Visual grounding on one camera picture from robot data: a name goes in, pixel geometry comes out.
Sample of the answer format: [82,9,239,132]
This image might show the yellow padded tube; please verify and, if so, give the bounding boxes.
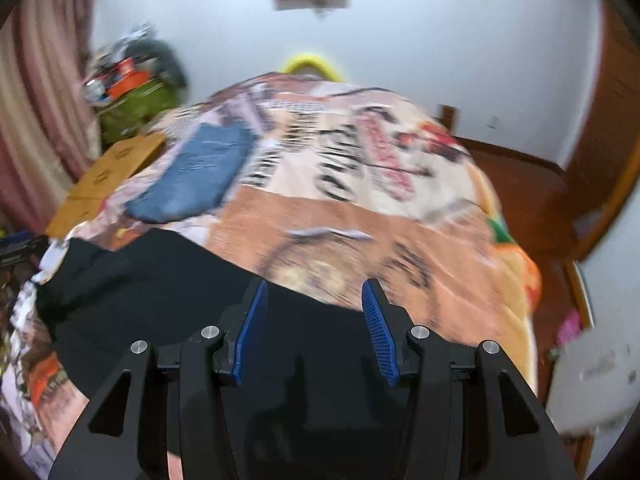
[282,50,343,81]

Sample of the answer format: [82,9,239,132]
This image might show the green bag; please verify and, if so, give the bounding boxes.
[97,80,183,153]

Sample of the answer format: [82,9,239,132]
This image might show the wooden door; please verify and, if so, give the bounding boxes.
[565,5,640,261]

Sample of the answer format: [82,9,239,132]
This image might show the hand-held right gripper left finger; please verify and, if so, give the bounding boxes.
[47,279,271,480]

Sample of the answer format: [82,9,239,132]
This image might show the folded blue jeans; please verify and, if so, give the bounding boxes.
[124,120,256,223]

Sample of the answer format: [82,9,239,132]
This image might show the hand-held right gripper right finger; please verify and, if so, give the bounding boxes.
[361,278,583,480]

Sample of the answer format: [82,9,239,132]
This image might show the black pants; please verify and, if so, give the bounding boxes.
[35,232,451,480]

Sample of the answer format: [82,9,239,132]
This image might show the pink cloth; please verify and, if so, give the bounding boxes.
[557,310,583,346]

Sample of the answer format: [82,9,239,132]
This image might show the printed blanket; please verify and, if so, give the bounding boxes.
[0,72,543,476]

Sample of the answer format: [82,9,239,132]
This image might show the cardboard box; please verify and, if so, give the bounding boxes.
[46,132,167,238]

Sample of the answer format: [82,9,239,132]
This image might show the wooden bed post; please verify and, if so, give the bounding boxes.
[437,104,458,136]

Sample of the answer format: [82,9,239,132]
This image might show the pink striped curtain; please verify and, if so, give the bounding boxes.
[0,0,103,233]

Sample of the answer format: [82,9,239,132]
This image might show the orange box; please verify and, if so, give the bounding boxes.
[105,57,153,101]

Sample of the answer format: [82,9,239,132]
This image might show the white board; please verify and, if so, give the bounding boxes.
[545,330,633,431]

